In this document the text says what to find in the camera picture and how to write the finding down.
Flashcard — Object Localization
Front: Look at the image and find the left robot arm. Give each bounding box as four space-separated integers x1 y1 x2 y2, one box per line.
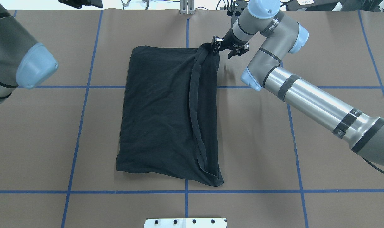
0 3 59 104

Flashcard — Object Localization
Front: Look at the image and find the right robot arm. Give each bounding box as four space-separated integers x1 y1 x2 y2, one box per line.
215 0 384 167

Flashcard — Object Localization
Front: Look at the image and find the aluminium frame post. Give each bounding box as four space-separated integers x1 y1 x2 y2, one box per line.
180 0 196 15

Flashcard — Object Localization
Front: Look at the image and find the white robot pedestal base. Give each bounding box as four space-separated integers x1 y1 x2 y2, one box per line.
144 218 228 228

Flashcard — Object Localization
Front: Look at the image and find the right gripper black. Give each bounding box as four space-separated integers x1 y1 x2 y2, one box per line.
211 29 250 59

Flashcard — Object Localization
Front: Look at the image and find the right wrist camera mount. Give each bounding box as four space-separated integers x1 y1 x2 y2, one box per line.
227 0 249 17

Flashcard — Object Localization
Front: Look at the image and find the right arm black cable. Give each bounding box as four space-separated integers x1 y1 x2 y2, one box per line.
362 158 384 177

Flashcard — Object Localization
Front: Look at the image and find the black graphic t-shirt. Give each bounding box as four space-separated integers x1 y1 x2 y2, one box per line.
116 43 224 187

